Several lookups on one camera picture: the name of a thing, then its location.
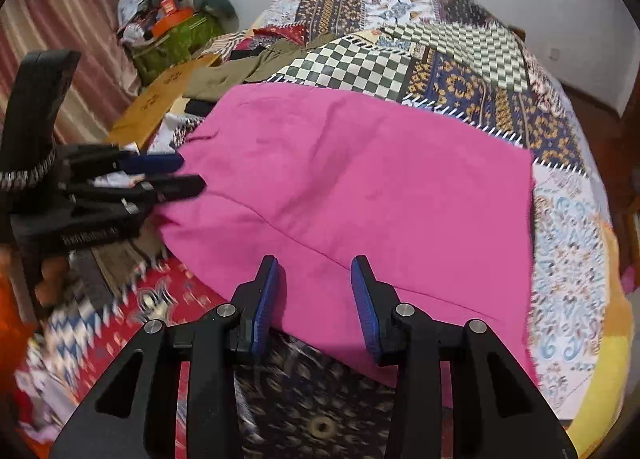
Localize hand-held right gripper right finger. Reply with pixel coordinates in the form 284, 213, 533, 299
350, 255, 577, 459

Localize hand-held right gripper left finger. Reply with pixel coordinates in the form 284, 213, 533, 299
50, 255, 279, 459

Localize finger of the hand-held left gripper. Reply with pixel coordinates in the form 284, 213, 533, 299
67, 146, 185, 178
67, 175, 207, 216

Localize pink pants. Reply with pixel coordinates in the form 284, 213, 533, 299
157, 84, 544, 391

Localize person's left hand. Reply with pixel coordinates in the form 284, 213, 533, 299
36, 256, 72, 307

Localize grey-brown folded cloth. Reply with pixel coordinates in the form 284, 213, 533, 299
75, 234, 167, 301

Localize striped pink curtain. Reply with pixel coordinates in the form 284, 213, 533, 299
0, 0, 142, 150

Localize olive green garment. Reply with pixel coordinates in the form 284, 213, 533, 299
182, 39, 321, 103

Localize green patterned bag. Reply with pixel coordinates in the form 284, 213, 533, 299
127, 14, 226, 87

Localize orange box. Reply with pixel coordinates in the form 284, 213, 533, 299
151, 0, 197, 36

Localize patchwork printed blanket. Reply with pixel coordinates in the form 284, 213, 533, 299
15, 0, 623, 459

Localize braided black-white cable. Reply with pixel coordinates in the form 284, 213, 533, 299
0, 149, 57, 193

